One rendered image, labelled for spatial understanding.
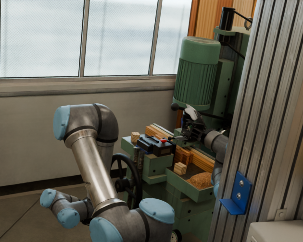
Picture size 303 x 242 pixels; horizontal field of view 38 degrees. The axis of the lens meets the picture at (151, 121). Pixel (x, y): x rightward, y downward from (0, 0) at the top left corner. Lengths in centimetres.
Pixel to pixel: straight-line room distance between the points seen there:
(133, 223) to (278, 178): 50
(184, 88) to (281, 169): 102
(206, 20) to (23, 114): 157
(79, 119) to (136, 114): 214
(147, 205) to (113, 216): 13
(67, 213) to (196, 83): 79
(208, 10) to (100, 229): 253
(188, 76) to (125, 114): 165
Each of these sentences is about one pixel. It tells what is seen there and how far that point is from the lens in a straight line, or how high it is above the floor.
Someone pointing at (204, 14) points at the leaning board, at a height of 144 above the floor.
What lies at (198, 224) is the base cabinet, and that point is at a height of 64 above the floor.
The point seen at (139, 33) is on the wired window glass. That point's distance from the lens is 348.
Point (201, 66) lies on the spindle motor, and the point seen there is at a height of 137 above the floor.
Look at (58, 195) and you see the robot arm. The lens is 178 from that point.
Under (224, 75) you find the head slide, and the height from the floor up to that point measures 132.
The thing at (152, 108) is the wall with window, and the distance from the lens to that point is 365.
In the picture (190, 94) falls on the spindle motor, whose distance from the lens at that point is 195.
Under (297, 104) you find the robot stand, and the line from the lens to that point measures 97.
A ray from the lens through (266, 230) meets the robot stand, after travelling 104.
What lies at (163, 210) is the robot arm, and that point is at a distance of 138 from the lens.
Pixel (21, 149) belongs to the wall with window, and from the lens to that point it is 330.
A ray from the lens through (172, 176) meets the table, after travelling 196.
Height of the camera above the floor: 175
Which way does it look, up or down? 20 degrees down
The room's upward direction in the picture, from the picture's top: 8 degrees clockwise
